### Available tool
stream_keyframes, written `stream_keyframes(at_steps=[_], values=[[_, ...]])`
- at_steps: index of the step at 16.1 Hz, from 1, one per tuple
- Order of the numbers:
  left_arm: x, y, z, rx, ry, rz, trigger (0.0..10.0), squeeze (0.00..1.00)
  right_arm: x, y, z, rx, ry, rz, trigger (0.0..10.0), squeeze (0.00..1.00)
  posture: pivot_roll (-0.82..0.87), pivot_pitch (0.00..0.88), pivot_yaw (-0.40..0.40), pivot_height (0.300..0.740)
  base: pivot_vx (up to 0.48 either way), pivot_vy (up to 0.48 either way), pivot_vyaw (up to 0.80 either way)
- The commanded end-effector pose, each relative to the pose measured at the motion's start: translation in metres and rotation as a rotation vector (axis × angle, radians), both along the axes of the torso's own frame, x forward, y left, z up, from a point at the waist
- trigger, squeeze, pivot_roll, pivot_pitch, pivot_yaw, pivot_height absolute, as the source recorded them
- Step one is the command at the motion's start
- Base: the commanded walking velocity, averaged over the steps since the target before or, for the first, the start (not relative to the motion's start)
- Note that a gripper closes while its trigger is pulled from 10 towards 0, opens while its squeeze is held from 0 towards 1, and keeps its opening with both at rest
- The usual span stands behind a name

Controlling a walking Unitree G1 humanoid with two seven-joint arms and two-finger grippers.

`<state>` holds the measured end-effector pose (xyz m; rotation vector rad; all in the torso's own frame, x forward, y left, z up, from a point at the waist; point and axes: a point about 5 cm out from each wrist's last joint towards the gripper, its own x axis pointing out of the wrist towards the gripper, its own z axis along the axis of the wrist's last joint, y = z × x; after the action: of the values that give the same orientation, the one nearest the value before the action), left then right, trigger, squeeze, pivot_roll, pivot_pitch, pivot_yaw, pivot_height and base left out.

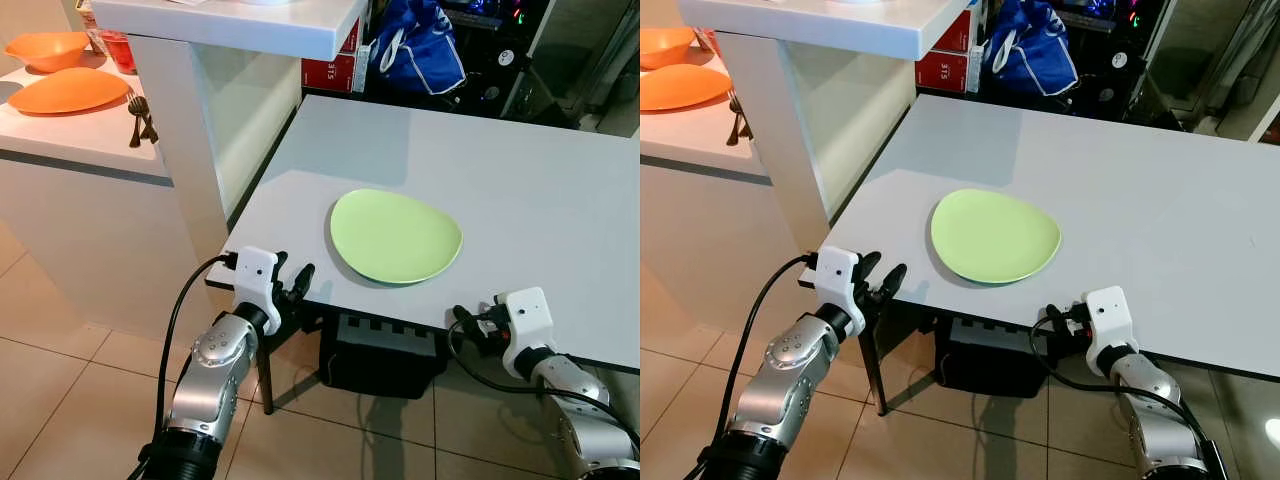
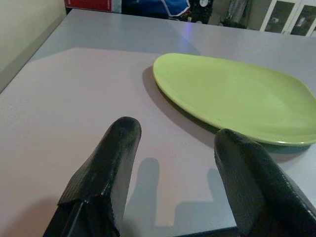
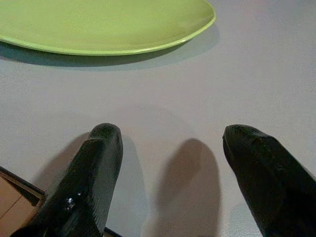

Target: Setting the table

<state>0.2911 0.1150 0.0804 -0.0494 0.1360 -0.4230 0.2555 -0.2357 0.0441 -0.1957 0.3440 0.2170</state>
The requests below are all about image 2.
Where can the white glass door cabinet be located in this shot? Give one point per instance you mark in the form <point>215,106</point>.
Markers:
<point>297,17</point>

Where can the black appliance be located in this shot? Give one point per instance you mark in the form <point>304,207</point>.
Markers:
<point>197,14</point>

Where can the white dining table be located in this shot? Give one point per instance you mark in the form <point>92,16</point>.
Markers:
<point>74,98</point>

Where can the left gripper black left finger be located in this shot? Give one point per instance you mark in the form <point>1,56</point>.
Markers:
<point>103,177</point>

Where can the red box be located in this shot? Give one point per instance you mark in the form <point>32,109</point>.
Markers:
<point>89,4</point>

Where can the blue bag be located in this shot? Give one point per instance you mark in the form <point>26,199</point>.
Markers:
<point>175,6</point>

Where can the green plate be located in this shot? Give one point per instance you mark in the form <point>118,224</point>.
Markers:
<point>234,98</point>

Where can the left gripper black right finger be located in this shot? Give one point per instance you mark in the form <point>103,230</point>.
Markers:
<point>256,192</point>

